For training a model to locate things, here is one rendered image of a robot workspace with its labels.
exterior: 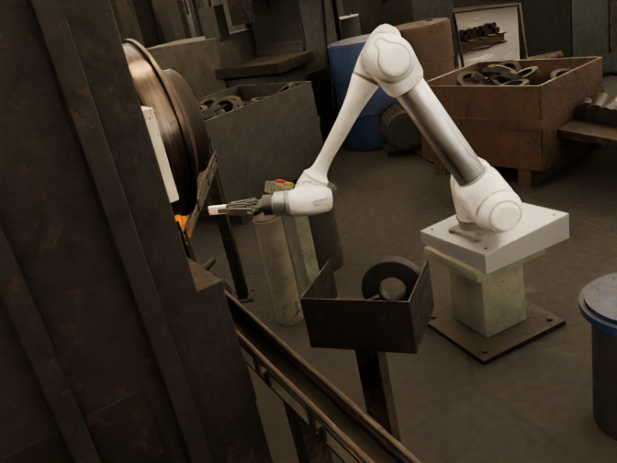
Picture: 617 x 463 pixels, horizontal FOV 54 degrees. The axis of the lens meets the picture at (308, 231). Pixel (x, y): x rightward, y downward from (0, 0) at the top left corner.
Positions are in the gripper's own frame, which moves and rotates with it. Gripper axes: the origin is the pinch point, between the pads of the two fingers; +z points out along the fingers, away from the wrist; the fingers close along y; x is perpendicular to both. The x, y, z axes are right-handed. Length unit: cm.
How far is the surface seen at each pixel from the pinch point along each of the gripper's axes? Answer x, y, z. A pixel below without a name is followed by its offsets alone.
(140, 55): 61, -58, -3
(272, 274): -43, 30, -11
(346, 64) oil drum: 6, 293, -53
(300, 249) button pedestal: -38, 42, -23
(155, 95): 53, -66, -7
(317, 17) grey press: 39, 362, -32
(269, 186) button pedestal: -10, 50, -12
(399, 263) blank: 8, -72, -59
